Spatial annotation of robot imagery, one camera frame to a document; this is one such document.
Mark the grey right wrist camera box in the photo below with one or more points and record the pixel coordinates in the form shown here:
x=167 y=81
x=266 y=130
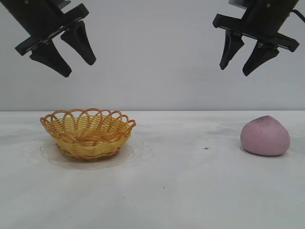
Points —
x=237 y=2

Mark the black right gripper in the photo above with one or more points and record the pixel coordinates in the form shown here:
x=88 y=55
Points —
x=267 y=16

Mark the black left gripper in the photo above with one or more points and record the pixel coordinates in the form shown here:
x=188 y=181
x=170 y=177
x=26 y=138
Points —
x=45 y=21

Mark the pink peach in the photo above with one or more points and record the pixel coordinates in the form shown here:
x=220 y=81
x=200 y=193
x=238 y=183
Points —
x=264 y=138

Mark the yellow woven plastic basket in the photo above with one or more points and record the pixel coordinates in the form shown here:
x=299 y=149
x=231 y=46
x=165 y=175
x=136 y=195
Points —
x=88 y=145

